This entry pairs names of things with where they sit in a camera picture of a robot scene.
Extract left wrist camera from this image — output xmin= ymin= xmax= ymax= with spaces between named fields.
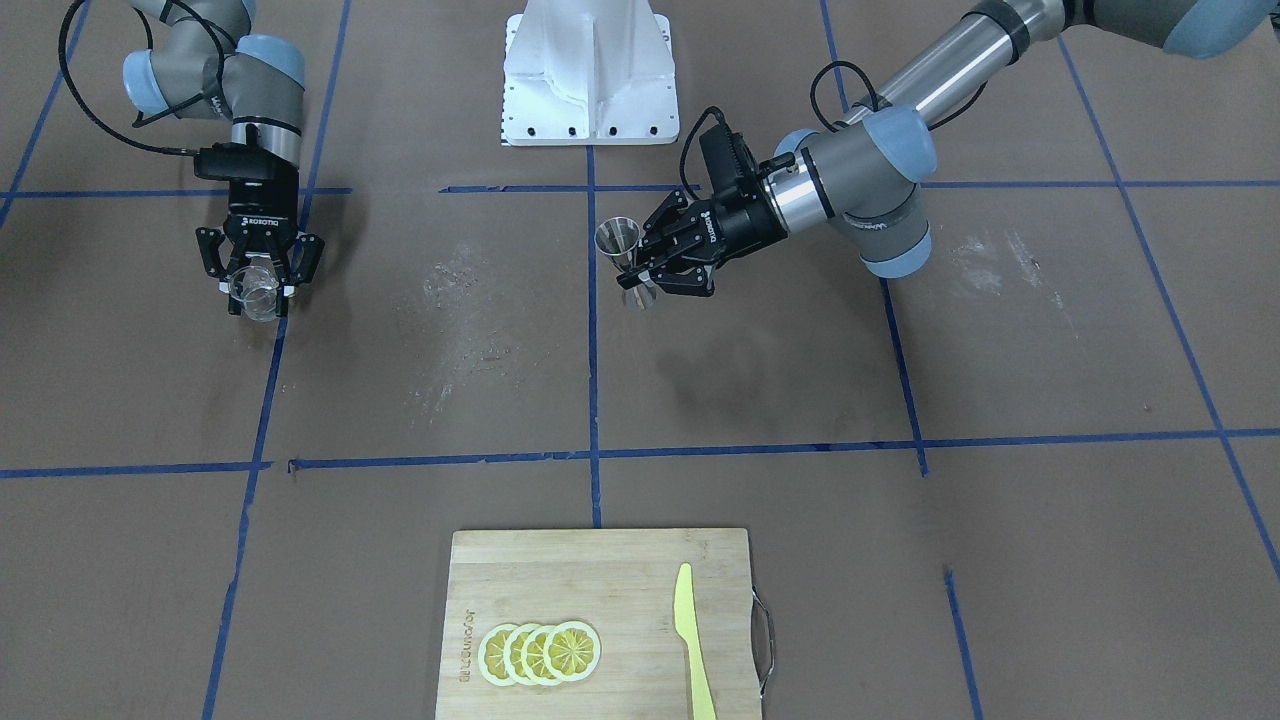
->
xmin=699 ymin=122 xmax=760 ymax=206

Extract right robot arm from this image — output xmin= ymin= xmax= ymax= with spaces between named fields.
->
xmin=123 ymin=1 xmax=324 ymax=319

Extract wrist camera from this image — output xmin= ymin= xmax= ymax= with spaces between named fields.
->
xmin=195 ymin=142 xmax=294 ymax=182
xmin=699 ymin=122 xmax=760 ymax=206

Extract clear glass cup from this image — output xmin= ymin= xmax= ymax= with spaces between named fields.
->
xmin=225 ymin=264 xmax=280 ymax=322

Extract lemon slice front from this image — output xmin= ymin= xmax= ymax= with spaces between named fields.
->
xmin=543 ymin=620 xmax=602 ymax=682

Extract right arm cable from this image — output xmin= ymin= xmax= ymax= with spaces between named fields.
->
xmin=58 ymin=0 xmax=241 ymax=156

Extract steel jigger measuring cup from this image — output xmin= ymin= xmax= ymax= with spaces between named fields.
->
xmin=594 ymin=217 xmax=657 ymax=310

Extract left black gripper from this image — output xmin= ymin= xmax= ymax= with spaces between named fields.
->
xmin=616 ymin=191 xmax=788 ymax=297

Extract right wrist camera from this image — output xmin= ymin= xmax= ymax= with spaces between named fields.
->
xmin=195 ymin=142 xmax=294 ymax=182

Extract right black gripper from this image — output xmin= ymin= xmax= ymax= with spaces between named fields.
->
xmin=195 ymin=164 xmax=325 ymax=318

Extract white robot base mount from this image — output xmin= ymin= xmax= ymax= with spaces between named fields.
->
xmin=500 ymin=1 xmax=680 ymax=147

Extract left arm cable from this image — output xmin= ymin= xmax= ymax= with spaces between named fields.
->
xmin=680 ymin=61 xmax=881 ymax=191

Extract lemon slice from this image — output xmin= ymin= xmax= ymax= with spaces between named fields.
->
xmin=543 ymin=620 xmax=602 ymax=682
xmin=502 ymin=624 xmax=538 ymax=685
xmin=518 ymin=625 xmax=559 ymax=687
xmin=479 ymin=623 xmax=517 ymax=687

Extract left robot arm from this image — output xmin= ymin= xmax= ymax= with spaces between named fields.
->
xmin=614 ymin=1 xmax=1276 ymax=297

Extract bamboo cutting board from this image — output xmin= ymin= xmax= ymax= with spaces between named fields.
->
xmin=435 ymin=528 xmax=762 ymax=719

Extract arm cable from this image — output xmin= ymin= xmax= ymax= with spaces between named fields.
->
xmin=58 ymin=0 xmax=241 ymax=156
xmin=680 ymin=61 xmax=881 ymax=191

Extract yellow plastic knife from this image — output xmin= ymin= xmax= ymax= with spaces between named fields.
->
xmin=673 ymin=562 xmax=717 ymax=719

